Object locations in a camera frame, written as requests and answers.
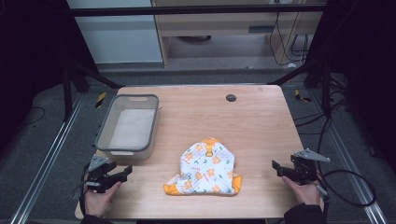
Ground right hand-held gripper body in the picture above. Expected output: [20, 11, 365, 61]
[290, 147, 332, 186]

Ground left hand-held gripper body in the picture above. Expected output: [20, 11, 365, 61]
[83, 154, 117, 194]

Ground grey plastic basket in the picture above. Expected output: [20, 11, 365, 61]
[94, 93, 161, 161]

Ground white orange floral small garment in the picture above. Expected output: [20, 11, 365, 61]
[163, 136, 243, 197]

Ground person's right hand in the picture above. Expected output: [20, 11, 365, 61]
[281, 175, 322, 207]

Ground person's left hand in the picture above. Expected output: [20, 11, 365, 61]
[82, 174, 122, 219]

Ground yellow black tape marker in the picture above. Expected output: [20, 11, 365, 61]
[293, 89, 312, 104]
[94, 91, 107, 109]

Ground black metal stand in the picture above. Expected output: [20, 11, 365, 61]
[268, 59, 332, 119]
[61, 61, 125, 123]

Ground white cabinet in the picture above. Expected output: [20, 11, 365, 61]
[65, 0, 164, 65]

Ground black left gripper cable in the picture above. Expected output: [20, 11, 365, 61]
[70, 163, 93, 217]

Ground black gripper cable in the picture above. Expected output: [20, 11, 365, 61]
[70, 163, 93, 217]
[316, 169, 377, 208]

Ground aluminium floor rail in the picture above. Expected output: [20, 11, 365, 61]
[311, 90, 389, 224]
[8, 92, 86, 224]

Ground black floor cables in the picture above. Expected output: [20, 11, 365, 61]
[293, 74, 351, 136]

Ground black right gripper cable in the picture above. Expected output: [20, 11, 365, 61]
[316, 169, 377, 208]

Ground black hanging cables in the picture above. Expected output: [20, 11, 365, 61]
[268, 12, 310, 67]

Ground black horizontal frame bar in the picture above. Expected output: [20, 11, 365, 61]
[68, 4, 327, 18]

